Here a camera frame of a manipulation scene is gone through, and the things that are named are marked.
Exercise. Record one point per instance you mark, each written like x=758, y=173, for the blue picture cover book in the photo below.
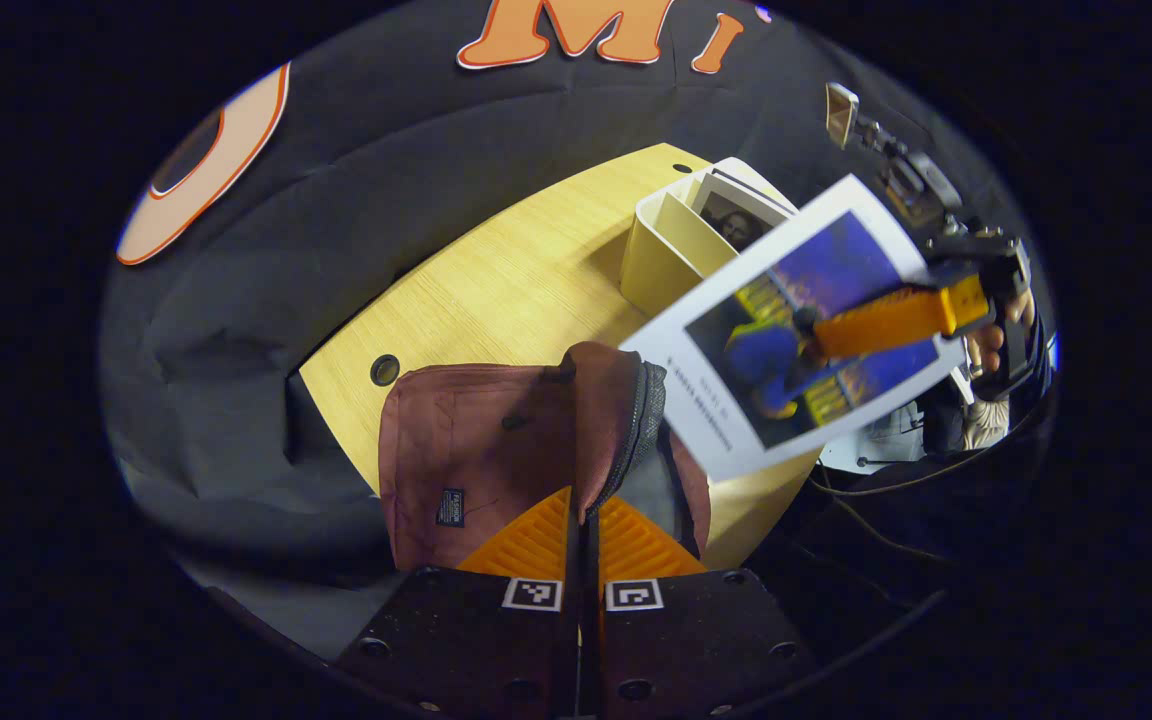
x=836, y=260

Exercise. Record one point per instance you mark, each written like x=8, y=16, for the white bookshelf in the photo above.
x=656, y=260

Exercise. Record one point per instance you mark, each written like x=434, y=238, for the portrait cover book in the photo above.
x=736, y=222

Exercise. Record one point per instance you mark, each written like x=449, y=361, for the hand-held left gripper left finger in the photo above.
x=476, y=640

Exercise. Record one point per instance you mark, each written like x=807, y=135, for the maroon schoolbag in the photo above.
x=476, y=440

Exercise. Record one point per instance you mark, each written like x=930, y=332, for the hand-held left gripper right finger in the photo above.
x=696, y=640

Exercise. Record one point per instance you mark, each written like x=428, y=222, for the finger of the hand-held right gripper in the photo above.
x=886, y=315

